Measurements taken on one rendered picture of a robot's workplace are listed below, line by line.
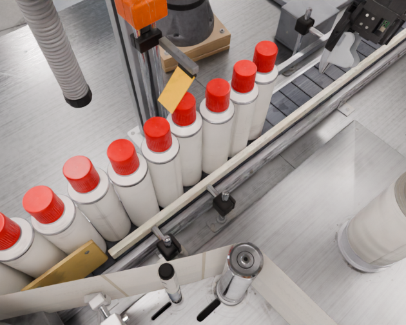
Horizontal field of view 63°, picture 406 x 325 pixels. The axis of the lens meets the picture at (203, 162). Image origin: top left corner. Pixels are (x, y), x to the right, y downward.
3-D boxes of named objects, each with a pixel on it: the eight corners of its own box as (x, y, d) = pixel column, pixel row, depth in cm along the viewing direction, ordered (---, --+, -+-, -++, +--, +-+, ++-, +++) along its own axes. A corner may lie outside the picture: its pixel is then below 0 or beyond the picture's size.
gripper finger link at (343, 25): (327, 51, 61) (359, 4, 56) (321, 47, 62) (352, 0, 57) (337, 51, 65) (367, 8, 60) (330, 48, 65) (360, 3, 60)
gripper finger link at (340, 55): (332, 87, 63) (365, 42, 58) (309, 69, 66) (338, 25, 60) (339, 86, 66) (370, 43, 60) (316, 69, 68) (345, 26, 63)
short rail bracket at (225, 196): (220, 230, 60) (225, 204, 50) (209, 218, 61) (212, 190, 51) (233, 219, 61) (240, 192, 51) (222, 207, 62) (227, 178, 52)
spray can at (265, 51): (243, 146, 64) (261, 64, 46) (230, 126, 66) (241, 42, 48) (266, 135, 65) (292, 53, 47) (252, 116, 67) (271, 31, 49)
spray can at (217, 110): (207, 180, 60) (211, 107, 42) (193, 158, 62) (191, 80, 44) (232, 168, 61) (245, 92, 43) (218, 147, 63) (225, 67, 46)
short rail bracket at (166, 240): (171, 271, 57) (164, 253, 46) (149, 244, 59) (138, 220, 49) (185, 259, 58) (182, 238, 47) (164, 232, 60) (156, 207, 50)
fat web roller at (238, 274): (229, 313, 49) (245, 292, 33) (209, 287, 51) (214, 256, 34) (251, 291, 50) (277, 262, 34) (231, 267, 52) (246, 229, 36)
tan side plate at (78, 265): (50, 304, 48) (21, 294, 40) (48, 300, 48) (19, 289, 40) (109, 259, 51) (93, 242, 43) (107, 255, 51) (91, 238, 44)
